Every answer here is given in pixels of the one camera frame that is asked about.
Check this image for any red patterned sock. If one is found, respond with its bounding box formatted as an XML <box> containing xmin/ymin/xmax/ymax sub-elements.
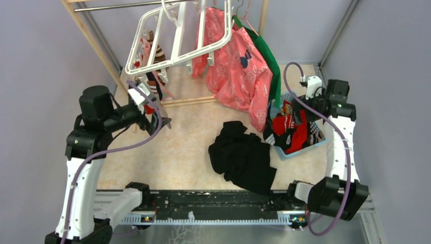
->
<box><xmin>272</xmin><ymin>100</ymin><xmax>297</xmax><ymax>136</ymax></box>

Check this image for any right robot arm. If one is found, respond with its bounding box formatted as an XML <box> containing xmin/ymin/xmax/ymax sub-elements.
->
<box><xmin>286</xmin><ymin>76</ymin><xmax>369</xmax><ymax>221</ymax></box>

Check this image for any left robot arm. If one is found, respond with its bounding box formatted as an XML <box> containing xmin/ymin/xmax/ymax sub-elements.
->
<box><xmin>45</xmin><ymin>81</ymin><xmax>171</xmax><ymax>243</ymax></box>

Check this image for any green garment on hanger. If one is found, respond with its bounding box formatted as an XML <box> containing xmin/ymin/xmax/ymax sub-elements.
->
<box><xmin>232</xmin><ymin>15</ymin><xmax>282</xmax><ymax>108</ymax></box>

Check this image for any white plastic sock hanger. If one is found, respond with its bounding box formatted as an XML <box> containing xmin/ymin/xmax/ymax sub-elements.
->
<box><xmin>124</xmin><ymin>1</ymin><xmax>233</xmax><ymax>76</ymax></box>

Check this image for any light blue plastic basket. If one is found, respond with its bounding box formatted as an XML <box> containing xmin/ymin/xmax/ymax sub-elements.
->
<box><xmin>268</xmin><ymin>92</ymin><xmax>326</xmax><ymax>160</ymax></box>

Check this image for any brown striped sock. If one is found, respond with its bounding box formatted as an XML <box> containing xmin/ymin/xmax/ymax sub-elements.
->
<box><xmin>147</xmin><ymin>30</ymin><xmax>168</xmax><ymax>86</ymax></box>

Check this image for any pink hanging sock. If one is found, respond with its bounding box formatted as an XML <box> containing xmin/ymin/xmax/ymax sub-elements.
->
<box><xmin>138</xmin><ymin>38</ymin><xmax>174</xmax><ymax>101</ymax></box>

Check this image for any pink printed shirt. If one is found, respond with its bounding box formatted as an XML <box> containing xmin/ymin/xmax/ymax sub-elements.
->
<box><xmin>192</xmin><ymin>19</ymin><xmax>272</xmax><ymax>132</ymax></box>

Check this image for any black cloth pile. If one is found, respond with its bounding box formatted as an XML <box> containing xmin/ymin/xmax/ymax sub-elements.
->
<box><xmin>208</xmin><ymin>120</ymin><xmax>276</xmax><ymax>196</ymax></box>

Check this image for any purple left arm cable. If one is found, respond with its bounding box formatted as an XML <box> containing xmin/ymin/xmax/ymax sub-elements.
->
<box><xmin>59</xmin><ymin>80</ymin><xmax>163</xmax><ymax>244</ymax></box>

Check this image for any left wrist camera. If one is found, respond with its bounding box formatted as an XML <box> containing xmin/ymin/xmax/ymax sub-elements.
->
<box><xmin>128</xmin><ymin>83</ymin><xmax>156</xmax><ymax>114</ymax></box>

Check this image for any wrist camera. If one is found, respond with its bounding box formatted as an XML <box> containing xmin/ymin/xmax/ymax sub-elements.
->
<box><xmin>128</xmin><ymin>83</ymin><xmax>156</xmax><ymax>114</ymax></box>
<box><xmin>300</xmin><ymin>75</ymin><xmax>323</xmax><ymax>100</ymax></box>

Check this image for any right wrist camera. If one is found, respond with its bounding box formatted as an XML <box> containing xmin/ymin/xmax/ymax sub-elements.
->
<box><xmin>300</xmin><ymin>75</ymin><xmax>323</xmax><ymax>100</ymax></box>

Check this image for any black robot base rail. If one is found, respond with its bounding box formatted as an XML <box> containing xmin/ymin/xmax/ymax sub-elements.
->
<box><xmin>94</xmin><ymin>189</ymin><xmax>311</xmax><ymax>231</ymax></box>

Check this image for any wooden frame post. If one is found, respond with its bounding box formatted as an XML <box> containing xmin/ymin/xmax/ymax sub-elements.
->
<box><xmin>60</xmin><ymin>0</ymin><xmax>139</xmax><ymax>132</ymax></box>

